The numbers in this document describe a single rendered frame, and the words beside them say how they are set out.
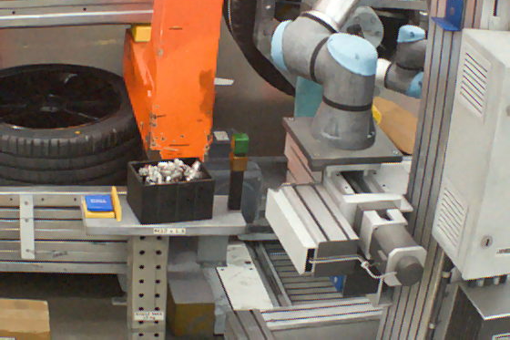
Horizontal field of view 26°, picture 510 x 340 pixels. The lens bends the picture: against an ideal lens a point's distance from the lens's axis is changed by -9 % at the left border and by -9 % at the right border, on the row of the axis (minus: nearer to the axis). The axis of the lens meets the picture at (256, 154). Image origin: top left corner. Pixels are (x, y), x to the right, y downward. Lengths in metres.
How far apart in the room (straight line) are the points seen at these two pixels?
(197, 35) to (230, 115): 1.81
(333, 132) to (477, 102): 0.54
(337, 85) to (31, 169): 1.12
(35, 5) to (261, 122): 1.60
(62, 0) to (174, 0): 0.61
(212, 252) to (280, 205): 1.04
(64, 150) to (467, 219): 1.45
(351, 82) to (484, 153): 0.51
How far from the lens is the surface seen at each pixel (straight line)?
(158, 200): 2.95
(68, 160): 3.33
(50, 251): 3.33
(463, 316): 2.50
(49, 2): 3.48
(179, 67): 3.04
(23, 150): 3.31
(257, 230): 3.68
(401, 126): 4.90
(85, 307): 3.43
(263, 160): 3.91
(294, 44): 2.64
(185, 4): 2.98
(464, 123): 2.25
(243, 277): 3.52
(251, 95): 5.03
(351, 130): 2.60
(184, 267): 3.43
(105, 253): 3.35
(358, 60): 2.55
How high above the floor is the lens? 1.88
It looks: 25 degrees down
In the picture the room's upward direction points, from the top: 6 degrees clockwise
